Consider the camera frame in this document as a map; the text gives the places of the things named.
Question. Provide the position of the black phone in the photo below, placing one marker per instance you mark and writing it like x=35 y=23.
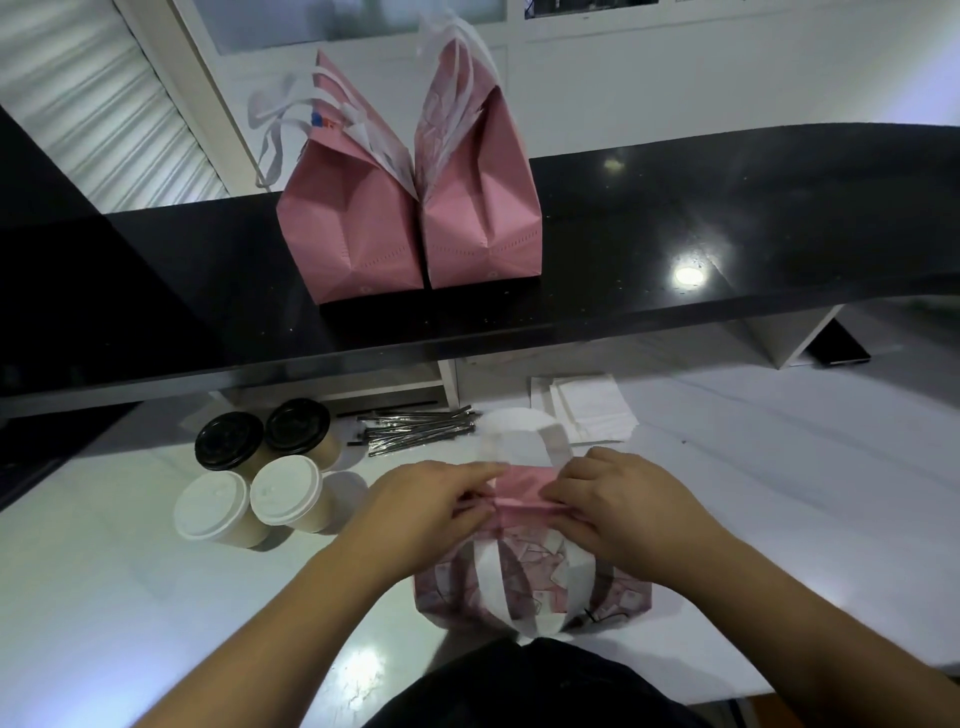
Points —
x=836 y=346

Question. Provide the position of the pile of straws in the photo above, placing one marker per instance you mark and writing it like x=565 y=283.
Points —
x=420 y=431

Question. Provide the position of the person's left forearm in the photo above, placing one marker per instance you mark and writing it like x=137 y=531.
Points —
x=277 y=645

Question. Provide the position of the black low shelf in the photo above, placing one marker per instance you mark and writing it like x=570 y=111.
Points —
x=37 y=457

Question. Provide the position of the person's right forearm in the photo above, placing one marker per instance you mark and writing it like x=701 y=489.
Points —
x=825 y=637

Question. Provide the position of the tall black glossy cabinet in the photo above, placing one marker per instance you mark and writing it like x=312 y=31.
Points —
x=60 y=285

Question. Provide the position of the pink paper bag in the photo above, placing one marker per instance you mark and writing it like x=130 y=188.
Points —
x=525 y=495
x=345 y=240
x=480 y=225

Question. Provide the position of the person's black shirt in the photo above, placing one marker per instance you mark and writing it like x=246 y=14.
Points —
x=540 y=690

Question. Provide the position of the stack of white napkins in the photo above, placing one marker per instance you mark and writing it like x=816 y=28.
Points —
x=592 y=405

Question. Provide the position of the white triangular support bracket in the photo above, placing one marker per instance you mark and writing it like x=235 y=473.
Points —
x=780 y=337

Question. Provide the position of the cream shutter side frame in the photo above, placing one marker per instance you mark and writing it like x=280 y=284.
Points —
x=195 y=97

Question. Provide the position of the black glossy counter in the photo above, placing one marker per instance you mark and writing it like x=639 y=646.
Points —
x=675 y=210

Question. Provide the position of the person's right hand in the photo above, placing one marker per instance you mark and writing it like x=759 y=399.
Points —
x=637 y=517

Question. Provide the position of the white roller shutter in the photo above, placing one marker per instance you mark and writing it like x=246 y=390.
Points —
x=97 y=97

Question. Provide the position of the cluster of lidded paper cups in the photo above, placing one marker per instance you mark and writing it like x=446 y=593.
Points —
x=210 y=510

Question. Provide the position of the white framed glass partition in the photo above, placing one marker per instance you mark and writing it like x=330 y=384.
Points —
x=337 y=22

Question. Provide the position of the person's left hand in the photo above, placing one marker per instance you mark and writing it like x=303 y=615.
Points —
x=420 y=517

